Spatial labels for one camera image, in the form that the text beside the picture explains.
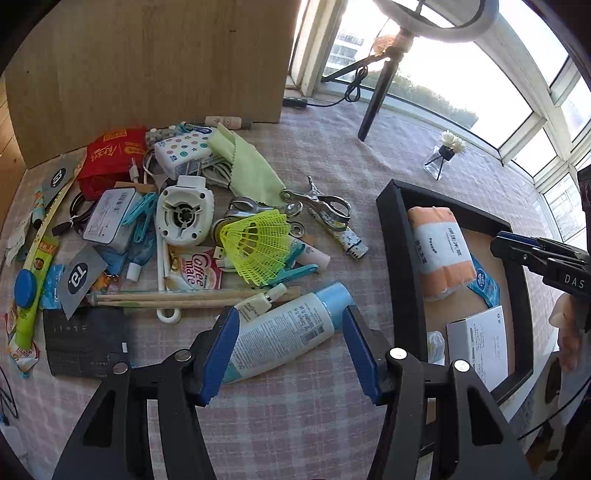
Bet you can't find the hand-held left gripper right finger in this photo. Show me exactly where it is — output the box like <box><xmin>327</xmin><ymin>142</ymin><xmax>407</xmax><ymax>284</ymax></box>
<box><xmin>341</xmin><ymin>304</ymin><xmax>539</xmax><ymax>480</ymax></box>

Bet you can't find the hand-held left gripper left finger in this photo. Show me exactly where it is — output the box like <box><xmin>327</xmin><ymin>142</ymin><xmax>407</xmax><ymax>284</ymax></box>
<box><xmin>53</xmin><ymin>306</ymin><xmax>242</xmax><ymax>480</ymax></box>

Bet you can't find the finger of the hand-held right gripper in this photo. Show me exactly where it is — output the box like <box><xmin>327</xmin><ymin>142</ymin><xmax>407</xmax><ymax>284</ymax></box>
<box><xmin>490</xmin><ymin>236</ymin><xmax>591</xmax><ymax>297</ymax></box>
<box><xmin>500</xmin><ymin>231</ymin><xmax>591</xmax><ymax>261</ymax></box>

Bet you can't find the small white cream tube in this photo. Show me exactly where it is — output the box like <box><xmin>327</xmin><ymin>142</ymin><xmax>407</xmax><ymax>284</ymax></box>
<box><xmin>233</xmin><ymin>283</ymin><xmax>288</xmax><ymax>324</ymax></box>

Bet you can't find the white blue lotion bottle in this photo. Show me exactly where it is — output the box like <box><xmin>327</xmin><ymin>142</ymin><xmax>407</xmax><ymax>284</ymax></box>
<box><xmin>221</xmin><ymin>282</ymin><xmax>355</xmax><ymax>385</ymax></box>

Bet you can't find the black framed tray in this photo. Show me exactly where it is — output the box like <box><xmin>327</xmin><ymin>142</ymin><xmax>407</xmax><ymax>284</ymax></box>
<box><xmin>376</xmin><ymin>179</ymin><xmax>536</xmax><ymax>408</ymax></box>

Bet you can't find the yellow shuttlecock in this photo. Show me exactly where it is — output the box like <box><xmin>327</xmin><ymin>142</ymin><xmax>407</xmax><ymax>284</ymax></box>
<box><xmin>218</xmin><ymin>210</ymin><xmax>302</xmax><ymax>286</ymax></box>

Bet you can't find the teal clothes peg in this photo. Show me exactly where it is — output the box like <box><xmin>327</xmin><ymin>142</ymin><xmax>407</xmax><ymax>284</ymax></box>
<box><xmin>121</xmin><ymin>193</ymin><xmax>158</xmax><ymax>243</ymax></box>
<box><xmin>276</xmin><ymin>263</ymin><xmax>320</xmax><ymax>283</ymax></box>
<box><xmin>286</xmin><ymin>242</ymin><xmax>308</xmax><ymax>268</ymax></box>

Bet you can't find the white handheld fan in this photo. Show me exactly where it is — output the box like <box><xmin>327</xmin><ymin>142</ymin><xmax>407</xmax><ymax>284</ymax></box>
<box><xmin>156</xmin><ymin>176</ymin><xmax>216</xmax><ymax>247</ymax></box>

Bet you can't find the grey logo card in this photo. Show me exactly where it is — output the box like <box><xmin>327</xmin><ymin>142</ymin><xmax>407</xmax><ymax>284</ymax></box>
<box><xmin>60</xmin><ymin>243</ymin><xmax>108</xmax><ymax>320</ymax></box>
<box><xmin>41</xmin><ymin>157</ymin><xmax>78</xmax><ymax>202</ymax></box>

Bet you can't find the plaid cloth covered desktop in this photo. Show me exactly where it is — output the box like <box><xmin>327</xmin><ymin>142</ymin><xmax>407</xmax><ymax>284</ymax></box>
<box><xmin>0</xmin><ymin>108</ymin><xmax>578</xmax><ymax>480</ymax></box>

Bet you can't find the person's right hand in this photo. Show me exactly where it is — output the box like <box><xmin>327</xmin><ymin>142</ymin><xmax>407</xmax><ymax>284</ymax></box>
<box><xmin>549</xmin><ymin>294</ymin><xmax>588</xmax><ymax>371</ymax></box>

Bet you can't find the blue wipes packet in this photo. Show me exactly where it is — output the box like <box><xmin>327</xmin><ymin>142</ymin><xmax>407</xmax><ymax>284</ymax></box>
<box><xmin>468</xmin><ymin>267</ymin><xmax>502</xmax><ymax>309</ymax></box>

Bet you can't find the wooden chopstick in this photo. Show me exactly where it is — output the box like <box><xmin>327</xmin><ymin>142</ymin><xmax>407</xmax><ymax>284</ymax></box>
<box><xmin>90</xmin><ymin>287</ymin><xmax>302</xmax><ymax>303</ymax></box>
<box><xmin>95</xmin><ymin>298</ymin><xmax>241</xmax><ymax>309</ymax></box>

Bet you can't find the crumpled white plastic wrapper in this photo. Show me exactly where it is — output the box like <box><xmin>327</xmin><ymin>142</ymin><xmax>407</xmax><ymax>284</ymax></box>
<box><xmin>427</xmin><ymin>331</ymin><xmax>447</xmax><ymax>364</ymax></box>

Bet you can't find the orange tissue pack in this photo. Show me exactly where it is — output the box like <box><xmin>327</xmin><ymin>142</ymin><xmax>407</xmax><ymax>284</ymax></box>
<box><xmin>407</xmin><ymin>206</ymin><xmax>478</xmax><ymax>302</ymax></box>

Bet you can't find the coffee creamer sachet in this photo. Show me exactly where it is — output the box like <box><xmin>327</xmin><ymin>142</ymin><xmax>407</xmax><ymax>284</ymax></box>
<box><xmin>166</xmin><ymin>244</ymin><xmax>223</xmax><ymax>291</ymax></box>

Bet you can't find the white cardboard box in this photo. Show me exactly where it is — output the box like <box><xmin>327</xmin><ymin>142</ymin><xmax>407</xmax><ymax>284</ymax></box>
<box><xmin>446</xmin><ymin>305</ymin><xmax>509</xmax><ymax>393</ymax></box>

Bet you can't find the pink lip balm tube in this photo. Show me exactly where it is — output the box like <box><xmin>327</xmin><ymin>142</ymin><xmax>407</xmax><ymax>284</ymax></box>
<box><xmin>293</xmin><ymin>232</ymin><xmax>331</xmax><ymax>271</ymax></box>

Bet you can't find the patterned slim tube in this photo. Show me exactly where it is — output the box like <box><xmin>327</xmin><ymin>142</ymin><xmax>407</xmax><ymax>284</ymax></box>
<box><xmin>323</xmin><ymin>223</ymin><xmax>369</xmax><ymax>260</ymax></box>

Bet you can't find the flower vase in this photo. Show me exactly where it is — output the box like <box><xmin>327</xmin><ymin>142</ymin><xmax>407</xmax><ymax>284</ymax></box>
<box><xmin>424</xmin><ymin>130</ymin><xmax>468</xmax><ymax>181</ymax></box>

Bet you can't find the blue phone stand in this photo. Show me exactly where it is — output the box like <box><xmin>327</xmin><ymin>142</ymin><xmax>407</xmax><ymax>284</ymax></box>
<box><xmin>95</xmin><ymin>240</ymin><xmax>154</xmax><ymax>278</ymax></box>

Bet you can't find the metal spring clip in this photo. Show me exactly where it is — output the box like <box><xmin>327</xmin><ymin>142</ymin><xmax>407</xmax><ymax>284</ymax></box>
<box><xmin>281</xmin><ymin>176</ymin><xmax>352</xmax><ymax>232</ymax></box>
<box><xmin>225</xmin><ymin>196</ymin><xmax>280</xmax><ymax>222</ymax></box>

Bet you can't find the silver power bank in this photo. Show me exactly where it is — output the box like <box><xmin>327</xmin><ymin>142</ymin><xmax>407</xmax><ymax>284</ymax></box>
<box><xmin>83</xmin><ymin>188</ymin><xmax>145</xmax><ymax>254</ymax></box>

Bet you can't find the blue candy packet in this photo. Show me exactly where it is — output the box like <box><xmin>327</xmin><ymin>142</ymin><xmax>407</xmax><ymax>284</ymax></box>
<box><xmin>39</xmin><ymin>263</ymin><xmax>66</xmax><ymax>311</ymax></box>

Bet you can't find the green cleaning cloth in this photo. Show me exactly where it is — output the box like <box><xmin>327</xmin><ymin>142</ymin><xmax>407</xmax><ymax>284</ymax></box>
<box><xmin>210</xmin><ymin>123</ymin><xmax>287</xmax><ymax>206</ymax></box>

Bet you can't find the black tripod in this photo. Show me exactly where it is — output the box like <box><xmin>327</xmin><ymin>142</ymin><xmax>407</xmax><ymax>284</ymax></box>
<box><xmin>321</xmin><ymin>28</ymin><xmax>416</xmax><ymax>142</ymax></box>

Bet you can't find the orange snack sachet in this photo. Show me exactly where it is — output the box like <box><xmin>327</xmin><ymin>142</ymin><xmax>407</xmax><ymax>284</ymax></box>
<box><xmin>6</xmin><ymin>314</ymin><xmax>41</xmax><ymax>378</ymax></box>

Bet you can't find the dotted white tissue pack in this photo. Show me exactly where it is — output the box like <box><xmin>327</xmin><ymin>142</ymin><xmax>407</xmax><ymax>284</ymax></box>
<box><xmin>154</xmin><ymin>128</ymin><xmax>225</xmax><ymax>181</ymax></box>

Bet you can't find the green tube with blue cap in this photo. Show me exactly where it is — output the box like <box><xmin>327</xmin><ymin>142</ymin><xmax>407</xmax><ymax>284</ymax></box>
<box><xmin>9</xmin><ymin>234</ymin><xmax>59</xmax><ymax>352</ymax></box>

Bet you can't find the red snack packet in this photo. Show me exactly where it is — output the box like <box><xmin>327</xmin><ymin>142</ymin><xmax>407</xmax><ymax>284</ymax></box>
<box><xmin>75</xmin><ymin>128</ymin><xmax>148</xmax><ymax>201</ymax></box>

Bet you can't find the pill blister strip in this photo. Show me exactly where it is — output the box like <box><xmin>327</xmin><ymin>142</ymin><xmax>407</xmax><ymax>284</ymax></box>
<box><xmin>145</xmin><ymin>128</ymin><xmax>180</xmax><ymax>145</ymax></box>

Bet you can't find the beige cosmetic tube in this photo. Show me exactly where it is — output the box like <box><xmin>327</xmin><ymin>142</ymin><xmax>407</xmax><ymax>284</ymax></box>
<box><xmin>205</xmin><ymin>116</ymin><xmax>254</xmax><ymax>131</ymax></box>

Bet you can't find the white paper packet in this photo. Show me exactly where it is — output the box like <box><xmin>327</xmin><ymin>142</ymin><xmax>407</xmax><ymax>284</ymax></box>
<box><xmin>4</xmin><ymin>216</ymin><xmax>34</xmax><ymax>263</ymax></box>

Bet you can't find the small printed tube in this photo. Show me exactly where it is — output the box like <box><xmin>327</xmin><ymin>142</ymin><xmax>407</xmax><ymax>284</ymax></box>
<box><xmin>31</xmin><ymin>187</ymin><xmax>47</xmax><ymax>228</ymax></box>

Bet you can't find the pine plank board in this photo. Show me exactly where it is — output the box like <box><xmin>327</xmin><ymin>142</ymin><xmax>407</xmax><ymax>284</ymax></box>
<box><xmin>0</xmin><ymin>76</ymin><xmax>28</xmax><ymax>185</ymax></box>

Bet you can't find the white loop strap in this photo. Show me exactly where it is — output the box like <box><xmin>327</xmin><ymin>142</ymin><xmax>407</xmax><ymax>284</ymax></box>
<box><xmin>155</xmin><ymin>231</ymin><xmax>182</xmax><ymax>326</ymax></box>

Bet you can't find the bundled white cable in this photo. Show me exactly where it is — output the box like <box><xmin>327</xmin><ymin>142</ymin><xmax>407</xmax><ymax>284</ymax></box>
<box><xmin>201</xmin><ymin>154</ymin><xmax>237</xmax><ymax>189</ymax></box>

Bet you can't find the ring light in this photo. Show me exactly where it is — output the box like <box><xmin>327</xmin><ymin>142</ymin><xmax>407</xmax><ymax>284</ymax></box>
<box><xmin>372</xmin><ymin>0</ymin><xmax>500</xmax><ymax>44</ymax></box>

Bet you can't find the white charging cable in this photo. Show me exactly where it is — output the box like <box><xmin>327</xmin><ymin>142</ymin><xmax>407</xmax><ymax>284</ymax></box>
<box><xmin>128</xmin><ymin>156</ymin><xmax>160</xmax><ymax>185</ymax></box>

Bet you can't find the black power cable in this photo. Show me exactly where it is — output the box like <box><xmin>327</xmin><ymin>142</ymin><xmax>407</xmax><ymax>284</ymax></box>
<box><xmin>307</xmin><ymin>65</ymin><xmax>370</xmax><ymax>109</ymax></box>

